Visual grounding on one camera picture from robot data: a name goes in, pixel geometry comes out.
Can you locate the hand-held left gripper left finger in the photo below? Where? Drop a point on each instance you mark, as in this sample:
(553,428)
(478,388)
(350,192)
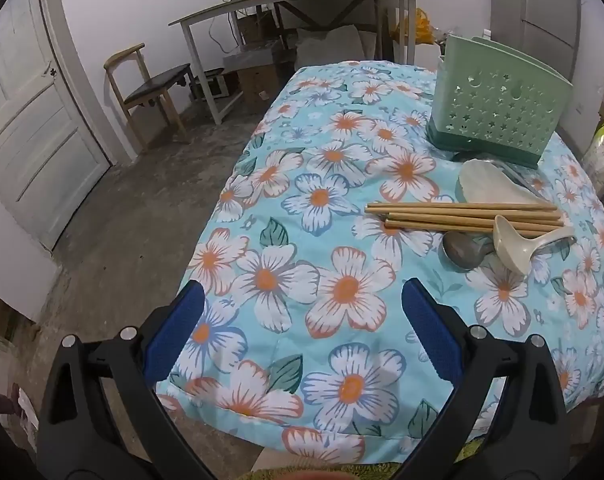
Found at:
(179,325)

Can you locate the white panelled door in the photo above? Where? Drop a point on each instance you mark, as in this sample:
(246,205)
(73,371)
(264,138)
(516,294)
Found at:
(27,125)

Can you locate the wooden chair with black seat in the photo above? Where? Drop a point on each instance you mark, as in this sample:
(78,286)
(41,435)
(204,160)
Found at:
(157,80)

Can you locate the white rice paddle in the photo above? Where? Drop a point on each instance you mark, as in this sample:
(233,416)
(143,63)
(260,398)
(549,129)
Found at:
(481,182)

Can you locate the beige plastic ladle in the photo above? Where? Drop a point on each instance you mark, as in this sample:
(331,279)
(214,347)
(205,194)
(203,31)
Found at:
(511,245)

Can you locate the brown cardboard box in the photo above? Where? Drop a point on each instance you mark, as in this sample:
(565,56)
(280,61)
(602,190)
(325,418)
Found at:
(257,27)
(259,85)

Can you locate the yellow plastic bag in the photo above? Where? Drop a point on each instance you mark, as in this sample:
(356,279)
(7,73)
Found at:
(419,25)

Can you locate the small silver appliance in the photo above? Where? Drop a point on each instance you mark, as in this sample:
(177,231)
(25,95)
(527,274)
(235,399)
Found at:
(209,87)

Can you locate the metal soup spoon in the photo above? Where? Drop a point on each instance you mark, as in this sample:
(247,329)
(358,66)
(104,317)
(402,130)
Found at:
(464,252)

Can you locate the silver refrigerator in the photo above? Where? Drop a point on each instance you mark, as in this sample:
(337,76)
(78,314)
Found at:
(546,10)

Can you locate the white sack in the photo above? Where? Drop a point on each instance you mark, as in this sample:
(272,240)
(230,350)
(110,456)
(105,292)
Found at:
(332,40)

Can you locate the green perforated utensil holder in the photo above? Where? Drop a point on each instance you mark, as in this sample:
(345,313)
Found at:
(496,110)

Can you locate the floral light blue blanket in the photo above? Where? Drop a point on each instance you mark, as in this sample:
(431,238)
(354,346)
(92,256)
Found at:
(342,240)

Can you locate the bundle of wooden chopsticks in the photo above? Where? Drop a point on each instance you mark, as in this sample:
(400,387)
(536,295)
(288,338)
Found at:
(456,215)

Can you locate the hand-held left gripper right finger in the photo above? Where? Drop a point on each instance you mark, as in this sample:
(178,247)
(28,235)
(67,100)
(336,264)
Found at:
(426,320)

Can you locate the clear plastic storage box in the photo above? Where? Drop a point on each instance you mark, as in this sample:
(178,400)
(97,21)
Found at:
(252,55)

